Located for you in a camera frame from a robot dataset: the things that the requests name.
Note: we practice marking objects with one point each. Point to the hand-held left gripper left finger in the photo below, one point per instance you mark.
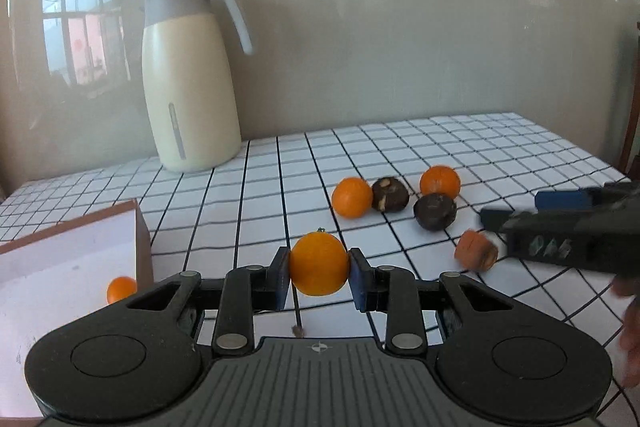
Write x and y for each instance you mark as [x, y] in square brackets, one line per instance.
[282, 279]

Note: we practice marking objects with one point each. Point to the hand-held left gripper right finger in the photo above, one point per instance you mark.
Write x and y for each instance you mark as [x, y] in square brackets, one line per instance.
[357, 279]

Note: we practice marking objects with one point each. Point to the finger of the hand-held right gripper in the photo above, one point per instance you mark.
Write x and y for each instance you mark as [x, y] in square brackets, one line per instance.
[560, 199]
[500, 218]

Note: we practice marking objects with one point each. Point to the small orange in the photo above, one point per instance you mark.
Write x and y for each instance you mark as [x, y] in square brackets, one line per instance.
[352, 197]
[121, 289]
[319, 263]
[440, 182]

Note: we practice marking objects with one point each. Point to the carrot piece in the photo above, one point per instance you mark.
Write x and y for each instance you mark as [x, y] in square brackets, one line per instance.
[472, 249]

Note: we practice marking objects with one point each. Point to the dark brown chestnut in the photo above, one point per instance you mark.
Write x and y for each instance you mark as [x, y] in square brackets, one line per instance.
[390, 194]
[435, 212]

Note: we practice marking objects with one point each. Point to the brown cardboard box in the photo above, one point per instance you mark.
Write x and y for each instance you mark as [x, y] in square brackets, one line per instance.
[60, 267]

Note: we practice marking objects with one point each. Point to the person's right hand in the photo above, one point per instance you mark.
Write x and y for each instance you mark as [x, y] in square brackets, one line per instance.
[631, 337]

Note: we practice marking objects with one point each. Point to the small dark crumb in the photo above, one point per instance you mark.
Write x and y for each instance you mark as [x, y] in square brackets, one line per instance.
[299, 331]

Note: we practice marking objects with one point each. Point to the white black-checked tablecloth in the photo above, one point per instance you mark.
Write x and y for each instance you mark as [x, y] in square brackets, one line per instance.
[280, 187]

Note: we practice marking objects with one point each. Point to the cream and grey thermos jug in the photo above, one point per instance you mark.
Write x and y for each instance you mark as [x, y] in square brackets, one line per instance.
[190, 97]

